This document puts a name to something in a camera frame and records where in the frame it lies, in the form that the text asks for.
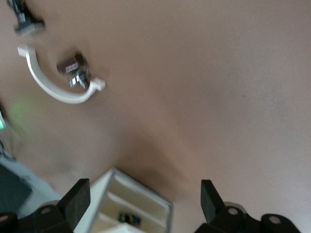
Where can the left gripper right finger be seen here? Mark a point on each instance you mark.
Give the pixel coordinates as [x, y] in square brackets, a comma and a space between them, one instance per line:
[210, 201]

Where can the small green blue component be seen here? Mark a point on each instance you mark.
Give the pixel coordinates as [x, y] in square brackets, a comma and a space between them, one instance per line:
[130, 218]

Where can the cream cabinet drawer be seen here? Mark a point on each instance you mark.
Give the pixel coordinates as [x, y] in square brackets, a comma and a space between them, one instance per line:
[107, 219]
[126, 205]
[116, 229]
[141, 194]

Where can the small black silver clip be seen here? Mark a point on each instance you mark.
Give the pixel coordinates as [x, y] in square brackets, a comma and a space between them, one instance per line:
[77, 80]

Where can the white drawer cabinet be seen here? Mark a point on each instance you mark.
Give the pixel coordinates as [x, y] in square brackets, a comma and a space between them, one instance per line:
[97, 194]

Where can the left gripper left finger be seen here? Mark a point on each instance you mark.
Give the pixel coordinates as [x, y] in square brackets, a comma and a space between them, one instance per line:
[77, 201]

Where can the small black component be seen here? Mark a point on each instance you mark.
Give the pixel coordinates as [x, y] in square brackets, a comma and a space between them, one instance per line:
[26, 21]

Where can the white curved plastic piece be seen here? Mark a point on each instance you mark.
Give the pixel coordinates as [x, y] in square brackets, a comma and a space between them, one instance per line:
[48, 89]

